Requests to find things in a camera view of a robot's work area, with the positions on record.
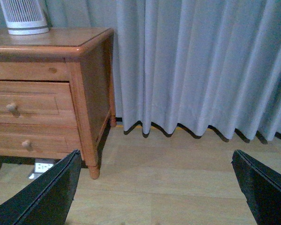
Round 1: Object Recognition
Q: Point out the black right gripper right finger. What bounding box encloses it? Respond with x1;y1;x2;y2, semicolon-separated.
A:
232;150;281;225

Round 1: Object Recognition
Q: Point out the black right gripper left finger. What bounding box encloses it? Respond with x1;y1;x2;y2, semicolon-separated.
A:
0;150;81;225

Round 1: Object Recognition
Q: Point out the wooden top drawer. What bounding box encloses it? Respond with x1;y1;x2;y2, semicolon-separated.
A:
0;81;77;127

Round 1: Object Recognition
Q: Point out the wooden drawer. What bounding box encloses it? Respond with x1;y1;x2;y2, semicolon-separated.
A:
0;123;82;159
0;81;77;127

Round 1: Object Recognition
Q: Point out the wooden bottom drawer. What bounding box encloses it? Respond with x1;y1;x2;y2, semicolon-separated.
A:
0;123;82;159

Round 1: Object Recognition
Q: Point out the white power strip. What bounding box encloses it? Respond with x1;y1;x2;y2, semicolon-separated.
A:
28;158;55;180

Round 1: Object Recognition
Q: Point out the wooden nightstand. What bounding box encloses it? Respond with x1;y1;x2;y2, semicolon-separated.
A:
0;28;116;179

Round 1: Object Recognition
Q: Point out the grey curtain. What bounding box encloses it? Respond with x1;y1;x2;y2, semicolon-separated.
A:
0;0;281;143

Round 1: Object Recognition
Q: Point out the white air purifier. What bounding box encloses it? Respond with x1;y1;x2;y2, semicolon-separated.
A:
0;0;49;35

